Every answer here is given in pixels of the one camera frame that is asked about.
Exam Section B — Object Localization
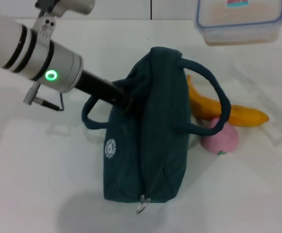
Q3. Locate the clear blue-rimmed lunch box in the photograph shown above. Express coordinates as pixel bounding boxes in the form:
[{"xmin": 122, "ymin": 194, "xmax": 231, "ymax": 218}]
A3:
[{"xmin": 194, "ymin": 0, "xmax": 282, "ymax": 47}]

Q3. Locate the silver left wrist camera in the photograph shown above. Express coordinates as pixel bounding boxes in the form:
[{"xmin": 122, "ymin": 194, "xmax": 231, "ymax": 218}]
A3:
[{"xmin": 33, "ymin": 16, "xmax": 58, "ymax": 41}]

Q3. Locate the pink peach toy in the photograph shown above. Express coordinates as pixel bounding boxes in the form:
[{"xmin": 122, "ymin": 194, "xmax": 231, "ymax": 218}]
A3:
[{"xmin": 202, "ymin": 118, "xmax": 239, "ymax": 157}]

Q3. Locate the black cable with silver plug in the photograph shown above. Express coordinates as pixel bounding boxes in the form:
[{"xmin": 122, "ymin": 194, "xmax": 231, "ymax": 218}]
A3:
[{"xmin": 23, "ymin": 82, "xmax": 65, "ymax": 112}]

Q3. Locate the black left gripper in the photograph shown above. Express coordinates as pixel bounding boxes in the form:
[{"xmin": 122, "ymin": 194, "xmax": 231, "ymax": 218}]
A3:
[{"xmin": 75, "ymin": 69, "xmax": 134, "ymax": 114}]

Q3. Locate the dark teal fabric bag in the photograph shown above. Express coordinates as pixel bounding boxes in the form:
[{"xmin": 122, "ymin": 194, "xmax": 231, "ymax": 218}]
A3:
[{"xmin": 82, "ymin": 46, "xmax": 232, "ymax": 215}]

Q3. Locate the yellow banana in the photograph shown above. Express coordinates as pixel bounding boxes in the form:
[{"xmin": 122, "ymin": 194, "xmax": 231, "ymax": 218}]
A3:
[{"xmin": 186, "ymin": 74, "xmax": 269, "ymax": 128}]

